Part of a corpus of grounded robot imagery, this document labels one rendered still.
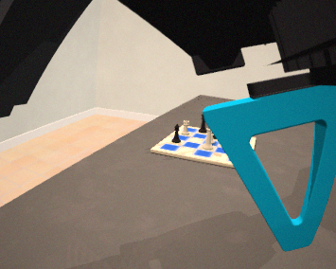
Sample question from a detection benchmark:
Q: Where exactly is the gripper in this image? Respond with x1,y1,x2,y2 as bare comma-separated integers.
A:
117,0,336,251

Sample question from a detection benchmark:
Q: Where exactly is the blue and cream chessboard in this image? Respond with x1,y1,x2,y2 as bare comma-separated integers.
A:
150,125,234,168

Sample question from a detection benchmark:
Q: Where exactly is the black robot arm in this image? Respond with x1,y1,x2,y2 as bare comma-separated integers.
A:
0,0,92,117

